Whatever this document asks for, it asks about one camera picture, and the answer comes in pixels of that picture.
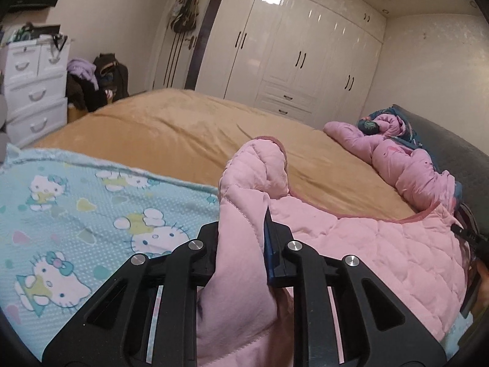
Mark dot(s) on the dark grey headboard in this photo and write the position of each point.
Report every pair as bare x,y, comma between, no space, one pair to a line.
458,160

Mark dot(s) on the white door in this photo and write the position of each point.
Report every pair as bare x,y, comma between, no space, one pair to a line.
168,53

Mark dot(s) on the dark clothes pile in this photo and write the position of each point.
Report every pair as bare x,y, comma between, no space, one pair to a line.
86,93

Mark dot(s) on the person's right hand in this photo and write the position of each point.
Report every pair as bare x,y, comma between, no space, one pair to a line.
482,290

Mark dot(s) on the yellow box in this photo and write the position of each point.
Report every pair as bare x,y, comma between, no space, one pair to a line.
76,114

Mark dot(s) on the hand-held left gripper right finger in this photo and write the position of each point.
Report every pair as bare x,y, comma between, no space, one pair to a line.
270,252

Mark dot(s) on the pink comforter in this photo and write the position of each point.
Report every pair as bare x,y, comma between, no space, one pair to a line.
405,164

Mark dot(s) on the striped cloth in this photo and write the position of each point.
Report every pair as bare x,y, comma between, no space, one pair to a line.
467,218

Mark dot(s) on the blue cartoon cat blanket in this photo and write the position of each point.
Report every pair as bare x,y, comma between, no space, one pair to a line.
95,183

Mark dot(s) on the black bag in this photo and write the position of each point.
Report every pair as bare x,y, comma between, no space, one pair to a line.
114,76

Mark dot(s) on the white plastic drawer unit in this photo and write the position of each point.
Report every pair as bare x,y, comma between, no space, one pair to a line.
34,95

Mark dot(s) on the tan bed cover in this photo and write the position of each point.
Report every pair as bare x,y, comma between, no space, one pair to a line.
191,130

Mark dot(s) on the purple clothes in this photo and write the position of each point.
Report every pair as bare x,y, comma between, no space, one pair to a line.
82,70

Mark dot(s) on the pink quilted jacket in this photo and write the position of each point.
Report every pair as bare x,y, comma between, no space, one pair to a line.
382,244

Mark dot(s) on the dark hanging bags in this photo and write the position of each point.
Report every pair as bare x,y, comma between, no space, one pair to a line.
185,13

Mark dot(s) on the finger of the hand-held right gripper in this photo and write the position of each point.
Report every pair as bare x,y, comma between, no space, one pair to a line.
472,239

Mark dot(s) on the dark flat board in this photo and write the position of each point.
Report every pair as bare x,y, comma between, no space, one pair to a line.
44,31

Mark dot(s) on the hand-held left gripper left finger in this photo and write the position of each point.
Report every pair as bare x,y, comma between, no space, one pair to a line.
208,244

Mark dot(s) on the white wardrobe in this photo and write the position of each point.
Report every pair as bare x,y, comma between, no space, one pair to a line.
305,46

